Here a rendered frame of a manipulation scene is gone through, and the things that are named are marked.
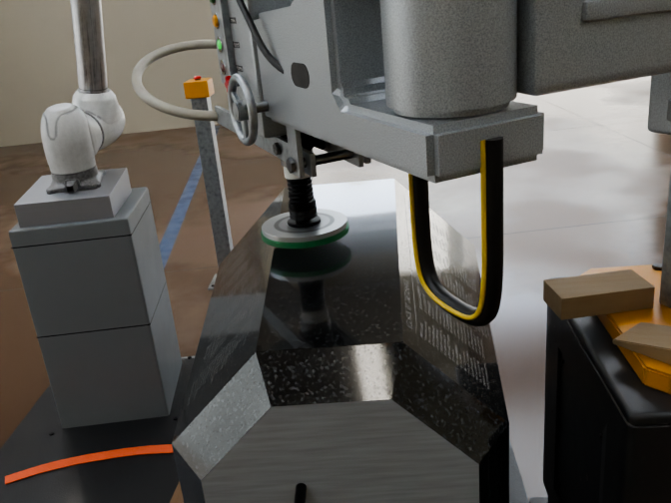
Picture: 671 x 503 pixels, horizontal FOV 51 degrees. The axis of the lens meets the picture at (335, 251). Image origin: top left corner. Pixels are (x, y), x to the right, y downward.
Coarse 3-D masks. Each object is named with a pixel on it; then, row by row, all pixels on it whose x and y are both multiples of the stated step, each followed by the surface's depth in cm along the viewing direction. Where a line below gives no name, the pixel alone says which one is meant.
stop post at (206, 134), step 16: (192, 80) 341; (208, 80) 338; (192, 96) 338; (208, 96) 338; (208, 128) 346; (208, 144) 349; (208, 160) 352; (208, 176) 355; (208, 192) 358; (224, 192) 364; (224, 208) 362; (224, 224) 364; (224, 240) 367; (224, 256) 371; (208, 288) 372
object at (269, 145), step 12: (216, 108) 200; (228, 120) 192; (264, 144) 168; (276, 144) 158; (276, 156) 162; (288, 156) 155; (312, 156) 143; (324, 156) 147; (336, 156) 148; (348, 156) 150; (360, 156) 148; (288, 168) 146; (312, 168) 144
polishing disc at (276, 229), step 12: (276, 216) 180; (288, 216) 179; (324, 216) 177; (336, 216) 176; (264, 228) 172; (276, 228) 172; (288, 228) 171; (312, 228) 169; (324, 228) 168; (336, 228) 167; (276, 240) 166; (288, 240) 165; (300, 240) 164; (312, 240) 164
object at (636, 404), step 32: (576, 320) 153; (576, 352) 152; (608, 352) 140; (576, 384) 156; (608, 384) 131; (640, 384) 129; (544, 416) 189; (576, 416) 158; (608, 416) 132; (640, 416) 120; (544, 448) 192; (576, 448) 160; (608, 448) 134; (640, 448) 123; (544, 480) 195; (576, 480) 162; (608, 480) 135; (640, 480) 125
